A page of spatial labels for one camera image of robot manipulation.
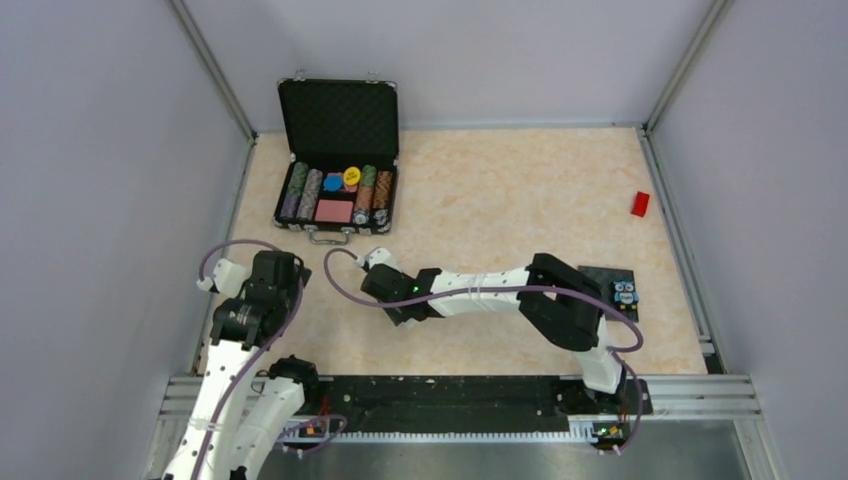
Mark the dark grey building baseplate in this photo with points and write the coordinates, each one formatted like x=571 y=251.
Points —
x=604 y=276

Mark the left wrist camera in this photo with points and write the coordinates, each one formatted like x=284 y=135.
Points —
x=227 y=279

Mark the pink playing card deck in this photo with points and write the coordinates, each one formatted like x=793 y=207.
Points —
x=334 y=211

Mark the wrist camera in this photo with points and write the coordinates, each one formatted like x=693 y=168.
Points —
x=227 y=279
x=377 y=256

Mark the blue owl figure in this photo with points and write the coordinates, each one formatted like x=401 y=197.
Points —
x=624 y=295

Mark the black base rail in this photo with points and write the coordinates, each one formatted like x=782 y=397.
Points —
x=508 y=409

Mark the blue round chip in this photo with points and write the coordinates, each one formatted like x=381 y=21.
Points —
x=333 y=182

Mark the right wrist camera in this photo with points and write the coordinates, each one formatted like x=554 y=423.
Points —
x=377 y=256

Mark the black poker chip case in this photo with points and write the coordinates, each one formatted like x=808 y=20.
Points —
x=331 y=125

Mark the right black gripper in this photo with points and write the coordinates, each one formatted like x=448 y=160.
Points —
x=399 y=315

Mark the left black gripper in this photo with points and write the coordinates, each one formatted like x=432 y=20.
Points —
x=301 y=277

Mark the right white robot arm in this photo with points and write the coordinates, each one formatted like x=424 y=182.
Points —
x=565 y=306

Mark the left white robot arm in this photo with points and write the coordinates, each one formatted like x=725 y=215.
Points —
x=224 y=438

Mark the red building brick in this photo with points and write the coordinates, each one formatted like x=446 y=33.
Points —
x=640 y=204

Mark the yellow round chip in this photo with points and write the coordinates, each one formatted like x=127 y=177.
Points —
x=351 y=176

